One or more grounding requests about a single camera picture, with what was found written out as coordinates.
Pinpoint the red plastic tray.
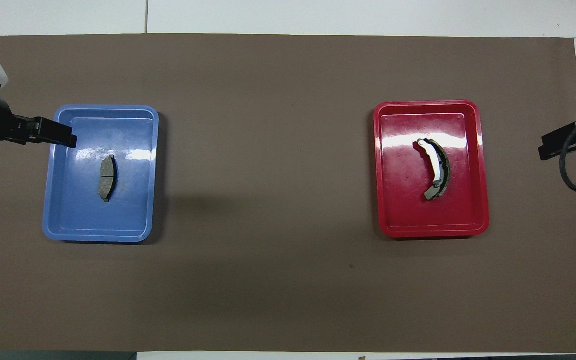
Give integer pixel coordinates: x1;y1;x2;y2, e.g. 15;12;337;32
372;100;491;239

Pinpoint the brown table mat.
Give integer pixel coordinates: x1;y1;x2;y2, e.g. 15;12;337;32
0;34;576;354

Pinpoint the curved white-backed brake shoe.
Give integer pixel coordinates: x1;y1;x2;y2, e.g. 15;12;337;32
416;138;451;202

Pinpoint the blue plastic tray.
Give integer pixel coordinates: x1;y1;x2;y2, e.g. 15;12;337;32
42;104;160;244

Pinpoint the grey brake pad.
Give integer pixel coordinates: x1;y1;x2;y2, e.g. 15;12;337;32
97;154;118;203

